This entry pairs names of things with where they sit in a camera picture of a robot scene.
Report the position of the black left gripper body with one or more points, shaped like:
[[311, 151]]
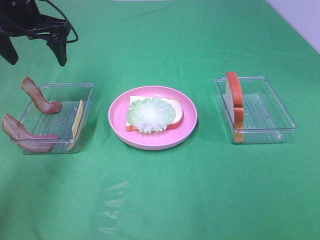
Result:
[[23, 18]]

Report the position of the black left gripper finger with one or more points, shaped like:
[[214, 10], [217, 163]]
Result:
[[7, 50], [60, 51]]

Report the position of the bacon strip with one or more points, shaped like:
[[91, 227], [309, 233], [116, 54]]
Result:
[[17, 131], [43, 105]]

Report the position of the green lettuce leaf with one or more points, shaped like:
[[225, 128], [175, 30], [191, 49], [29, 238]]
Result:
[[150, 115]]

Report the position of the white bread slice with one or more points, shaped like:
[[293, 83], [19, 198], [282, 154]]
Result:
[[178, 110]]

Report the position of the clear left plastic container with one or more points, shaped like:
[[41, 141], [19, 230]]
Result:
[[38, 123]]

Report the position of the clear plastic container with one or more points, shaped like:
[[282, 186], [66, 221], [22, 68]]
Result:
[[266, 119], [38, 123]]

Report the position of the yellow cheese slice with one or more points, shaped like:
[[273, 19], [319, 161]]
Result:
[[76, 125]]

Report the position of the pink round plate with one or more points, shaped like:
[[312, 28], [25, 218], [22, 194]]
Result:
[[153, 141]]

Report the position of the green tablecloth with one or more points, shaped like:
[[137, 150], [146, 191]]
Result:
[[206, 188]]

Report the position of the clear tape patch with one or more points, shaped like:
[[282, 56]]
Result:
[[104, 218]]

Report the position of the upright bread slice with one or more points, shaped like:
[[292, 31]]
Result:
[[235, 105]]

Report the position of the clear right plastic container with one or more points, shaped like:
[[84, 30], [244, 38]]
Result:
[[266, 119]]

